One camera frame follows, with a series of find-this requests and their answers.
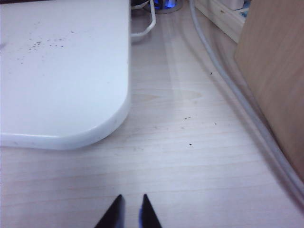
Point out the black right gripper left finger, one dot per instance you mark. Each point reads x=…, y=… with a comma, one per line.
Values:
x=114, y=213

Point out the light wooden panel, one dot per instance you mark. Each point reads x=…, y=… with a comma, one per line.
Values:
x=275, y=71

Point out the cream wooden moulding strip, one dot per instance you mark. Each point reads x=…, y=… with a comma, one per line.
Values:
x=223, y=19

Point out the grey round blue-lit device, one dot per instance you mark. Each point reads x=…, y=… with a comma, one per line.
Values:
x=168, y=6

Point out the white raised desk board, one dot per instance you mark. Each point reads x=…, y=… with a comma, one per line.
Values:
x=59, y=71

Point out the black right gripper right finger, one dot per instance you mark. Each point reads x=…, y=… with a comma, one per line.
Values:
x=148, y=213

